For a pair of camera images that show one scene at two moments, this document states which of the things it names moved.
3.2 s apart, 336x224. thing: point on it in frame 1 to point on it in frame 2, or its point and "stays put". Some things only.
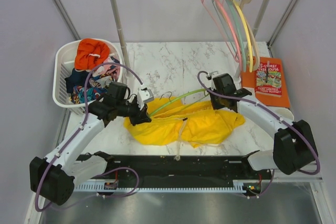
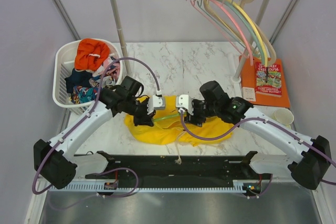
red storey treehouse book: (273, 87) stays put
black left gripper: (140, 116) stays put
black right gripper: (216, 105) to (194, 119)
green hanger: (175, 99) to (157, 119)
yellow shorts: (192, 123) stays put
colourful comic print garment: (77, 94) stays put
